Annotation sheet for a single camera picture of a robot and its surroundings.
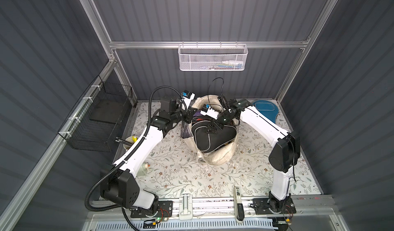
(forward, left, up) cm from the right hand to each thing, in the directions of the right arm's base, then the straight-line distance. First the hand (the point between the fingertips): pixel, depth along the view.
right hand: (210, 124), depth 83 cm
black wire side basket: (-5, +55, +10) cm, 56 cm away
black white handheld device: (-37, -13, -16) cm, 42 cm away
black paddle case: (-8, +3, -6) cm, 10 cm away
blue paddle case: (+25, -43, -15) cm, 52 cm away
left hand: (+1, +7, +11) cm, 12 cm away
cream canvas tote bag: (-17, -4, -5) cm, 18 cm away
